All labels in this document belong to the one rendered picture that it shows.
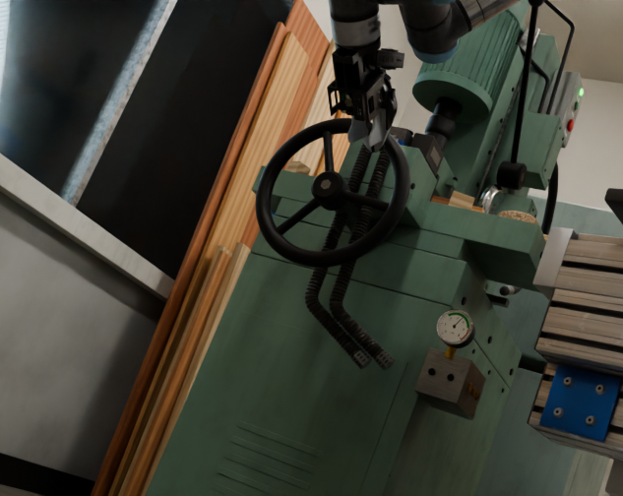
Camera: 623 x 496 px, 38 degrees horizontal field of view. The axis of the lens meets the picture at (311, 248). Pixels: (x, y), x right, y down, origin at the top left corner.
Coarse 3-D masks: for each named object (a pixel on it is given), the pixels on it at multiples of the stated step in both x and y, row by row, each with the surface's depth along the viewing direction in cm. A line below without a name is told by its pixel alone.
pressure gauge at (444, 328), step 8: (448, 312) 156; (456, 312) 156; (464, 312) 155; (440, 320) 157; (448, 320) 156; (456, 320) 156; (464, 320) 155; (440, 328) 156; (448, 328) 156; (456, 328) 155; (464, 328) 155; (472, 328) 155; (440, 336) 155; (448, 336) 155; (456, 336) 155; (464, 336) 154; (472, 336) 155; (448, 344) 156; (456, 344) 154; (464, 344) 155; (448, 352) 156
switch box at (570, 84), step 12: (564, 72) 224; (576, 72) 223; (552, 84) 224; (564, 84) 222; (576, 84) 222; (564, 96) 221; (576, 96) 224; (552, 108) 221; (564, 108) 220; (564, 120) 219; (564, 132) 222; (564, 144) 225
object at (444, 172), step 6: (444, 162) 196; (444, 168) 197; (450, 168) 200; (438, 174) 194; (444, 174) 197; (450, 174) 200; (444, 180) 198; (438, 186) 196; (444, 186) 199; (438, 192) 197; (444, 192) 200
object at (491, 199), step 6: (492, 186) 198; (498, 186) 199; (486, 192) 196; (492, 192) 197; (498, 192) 199; (480, 198) 197; (486, 198) 196; (492, 198) 196; (498, 198) 201; (480, 204) 196; (486, 204) 195; (492, 204) 198; (498, 204) 202; (486, 210) 195; (492, 210) 199; (498, 210) 201
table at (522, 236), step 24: (264, 168) 191; (288, 192) 187; (360, 192) 169; (384, 192) 167; (408, 216) 168; (432, 216) 172; (456, 216) 170; (480, 216) 168; (480, 240) 167; (504, 240) 165; (528, 240) 163; (480, 264) 178; (504, 264) 172; (528, 264) 167; (528, 288) 181
